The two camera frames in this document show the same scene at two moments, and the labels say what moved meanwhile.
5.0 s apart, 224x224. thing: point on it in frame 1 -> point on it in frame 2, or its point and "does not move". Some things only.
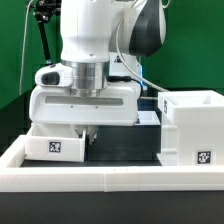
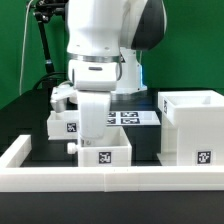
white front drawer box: [55, 142] -> [113, 149]
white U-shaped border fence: [17, 178] does not move
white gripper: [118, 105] -> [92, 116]
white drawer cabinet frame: [192, 128] does not move
